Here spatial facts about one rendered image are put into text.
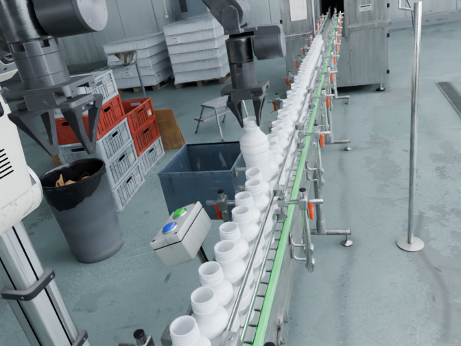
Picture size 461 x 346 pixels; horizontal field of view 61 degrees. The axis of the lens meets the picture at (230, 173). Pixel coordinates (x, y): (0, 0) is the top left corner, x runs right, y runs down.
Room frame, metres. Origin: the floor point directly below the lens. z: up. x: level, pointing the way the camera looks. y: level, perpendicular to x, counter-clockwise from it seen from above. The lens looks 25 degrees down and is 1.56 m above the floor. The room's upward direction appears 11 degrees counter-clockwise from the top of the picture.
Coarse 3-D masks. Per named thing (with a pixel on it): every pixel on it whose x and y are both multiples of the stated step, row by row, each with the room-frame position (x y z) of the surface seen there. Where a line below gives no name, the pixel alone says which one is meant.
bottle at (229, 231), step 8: (224, 224) 0.64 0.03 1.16; (232, 224) 0.64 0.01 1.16; (224, 232) 0.61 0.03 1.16; (232, 232) 0.61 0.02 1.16; (232, 240) 0.60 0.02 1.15; (240, 240) 0.61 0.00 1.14; (240, 248) 0.60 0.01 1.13; (248, 248) 0.62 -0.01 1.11; (240, 256) 0.59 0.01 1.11; (248, 256) 0.61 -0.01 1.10; (248, 280) 0.60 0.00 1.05
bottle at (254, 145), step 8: (248, 120) 0.91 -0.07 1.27; (256, 120) 0.88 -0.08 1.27; (248, 128) 0.88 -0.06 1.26; (256, 128) 0.88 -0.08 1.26; (248, 136) 0.88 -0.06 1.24; (256, 136) 0.87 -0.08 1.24; (264, 136) 0.88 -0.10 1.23; (240, 144) 0.89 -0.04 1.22; (248, 144) 0.87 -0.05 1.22; (256, 144) 0.86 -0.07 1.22; (264, 144) 0.87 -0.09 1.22; (248, 152) 0.87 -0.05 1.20; (256, 152) 0.86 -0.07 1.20; (264, 152) 0.87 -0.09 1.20; (248, 160) 0.87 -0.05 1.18; (256, 160) 0.86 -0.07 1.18; (264, 160) 0.87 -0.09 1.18; (248, 168) 0.88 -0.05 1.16; (264, 168) 0.87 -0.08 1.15; (264, 176) 0.87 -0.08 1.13
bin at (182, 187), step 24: (192, 144) 1.72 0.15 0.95; (216, 144) 1.68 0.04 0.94; (168, 168) 1.53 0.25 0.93; (192, 168) 1.73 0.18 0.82; (216, 168) 1.69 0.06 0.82; (240, 168) 1.39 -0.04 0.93; (168, 192) 1.44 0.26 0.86; (192, 192) 1.41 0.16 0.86; (216, 192) 1.37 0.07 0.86; (216, 216) 1.38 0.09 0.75
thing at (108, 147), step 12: (108, 132) 3.19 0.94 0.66; (120, 132) 3.39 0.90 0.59; (72, 144) 3.05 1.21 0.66; (96, 144) 3.01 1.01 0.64; (108, 144) 3.15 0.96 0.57; (120, 144) 3.34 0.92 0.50; (60, 156) 3.08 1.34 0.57; (72, 156) 3.07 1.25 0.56; (84, 156) 3.04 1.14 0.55; (96, 156) 3.02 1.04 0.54; (108, 156) 3.10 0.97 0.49
